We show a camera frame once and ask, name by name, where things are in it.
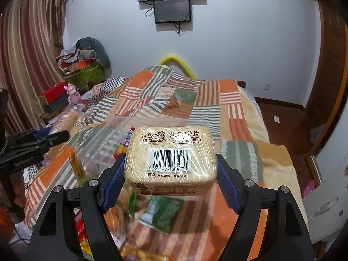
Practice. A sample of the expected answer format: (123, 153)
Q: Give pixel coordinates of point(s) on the toasted bread slice packet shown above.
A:
(170, 159)

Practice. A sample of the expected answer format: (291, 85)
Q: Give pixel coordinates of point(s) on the red flat box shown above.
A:
(53, 92)

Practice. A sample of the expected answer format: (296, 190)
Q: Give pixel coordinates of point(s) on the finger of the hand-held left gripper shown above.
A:
(45, 132)
(55, 138)

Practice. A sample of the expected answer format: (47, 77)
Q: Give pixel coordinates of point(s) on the yellow foam tube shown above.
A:
(178, 61)

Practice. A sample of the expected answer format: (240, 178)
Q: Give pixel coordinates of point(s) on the striped brown curtain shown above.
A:
(27, 59)

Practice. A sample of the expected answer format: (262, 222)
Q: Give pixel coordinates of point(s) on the checkered cloth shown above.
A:
(108, 84)

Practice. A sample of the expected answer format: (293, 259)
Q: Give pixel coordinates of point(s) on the wooden door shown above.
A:
(330, 73)

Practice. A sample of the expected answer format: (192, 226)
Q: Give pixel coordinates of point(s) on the striped patchwork blanket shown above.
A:
(174, 98)

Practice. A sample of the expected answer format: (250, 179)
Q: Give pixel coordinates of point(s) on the colourful snack packet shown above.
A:
(122, 144)

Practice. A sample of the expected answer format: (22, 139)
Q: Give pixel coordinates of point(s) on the white wall outlet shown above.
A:
(267, 87)

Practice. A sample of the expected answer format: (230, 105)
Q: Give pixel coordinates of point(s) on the biscuit stick packet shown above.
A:
(77, 163)

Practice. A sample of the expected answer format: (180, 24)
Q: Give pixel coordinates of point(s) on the pink plush toy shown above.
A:
(72, 93)

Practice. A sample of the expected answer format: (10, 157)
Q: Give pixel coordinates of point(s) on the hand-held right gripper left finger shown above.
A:
(113, 186)

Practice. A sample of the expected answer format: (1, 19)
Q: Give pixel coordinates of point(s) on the green patterned box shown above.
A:
(88, 74)

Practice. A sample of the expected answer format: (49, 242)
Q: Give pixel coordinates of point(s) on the small black wall monitor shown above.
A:
(172, 11)

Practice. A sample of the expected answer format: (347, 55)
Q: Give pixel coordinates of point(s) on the round cracker packet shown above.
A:
(65, 121)

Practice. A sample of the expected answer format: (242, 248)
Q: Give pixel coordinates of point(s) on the clear plastic bag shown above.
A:
(102, 140)

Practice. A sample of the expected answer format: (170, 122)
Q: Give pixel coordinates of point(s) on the green snack packet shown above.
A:
(163, 213)

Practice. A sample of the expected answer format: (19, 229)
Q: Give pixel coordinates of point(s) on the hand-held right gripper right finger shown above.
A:
(228, 186)

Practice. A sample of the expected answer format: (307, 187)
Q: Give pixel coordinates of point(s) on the white paper scrap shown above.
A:
(276, 119)

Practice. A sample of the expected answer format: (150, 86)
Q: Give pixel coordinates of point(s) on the white cabinet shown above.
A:
(330, 193)

